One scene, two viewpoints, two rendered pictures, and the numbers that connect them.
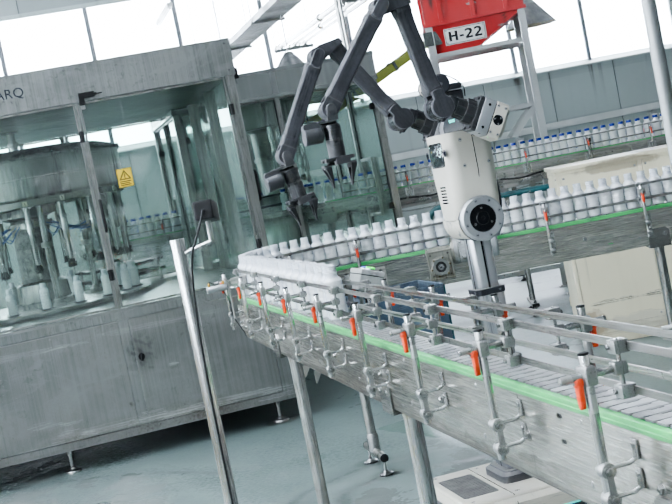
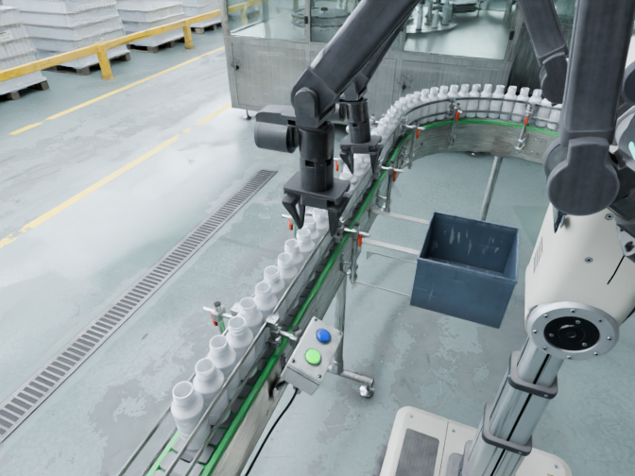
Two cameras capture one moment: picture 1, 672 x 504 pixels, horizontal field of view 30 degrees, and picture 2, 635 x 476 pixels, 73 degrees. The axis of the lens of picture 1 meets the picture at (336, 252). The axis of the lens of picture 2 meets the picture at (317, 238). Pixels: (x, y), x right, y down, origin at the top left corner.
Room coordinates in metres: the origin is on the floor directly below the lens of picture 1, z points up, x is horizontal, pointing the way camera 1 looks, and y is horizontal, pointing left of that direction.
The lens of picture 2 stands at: (3.56, -0.44, 1.85)
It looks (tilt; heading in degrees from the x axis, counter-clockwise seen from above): 36 degrees down; 35
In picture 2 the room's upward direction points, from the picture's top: straight up
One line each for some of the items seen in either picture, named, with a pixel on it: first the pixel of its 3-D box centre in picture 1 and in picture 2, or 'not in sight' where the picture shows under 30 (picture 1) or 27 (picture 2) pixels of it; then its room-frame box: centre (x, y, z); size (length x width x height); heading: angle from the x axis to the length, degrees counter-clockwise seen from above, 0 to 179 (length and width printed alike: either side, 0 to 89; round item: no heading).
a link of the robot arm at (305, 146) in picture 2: (331, 132); (313, 139); (4.08, -0.06, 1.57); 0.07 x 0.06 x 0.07; 104
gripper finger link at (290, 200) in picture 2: (335, 173); (307, 208); (4.08, -0.05, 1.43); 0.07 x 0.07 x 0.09; 13
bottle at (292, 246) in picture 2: (301, 286); (293, 266); (4.26, 0.14, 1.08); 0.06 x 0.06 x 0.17
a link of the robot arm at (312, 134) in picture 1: (319, 124); (291, 117); (4.07, -0.03, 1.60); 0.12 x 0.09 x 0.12; 104
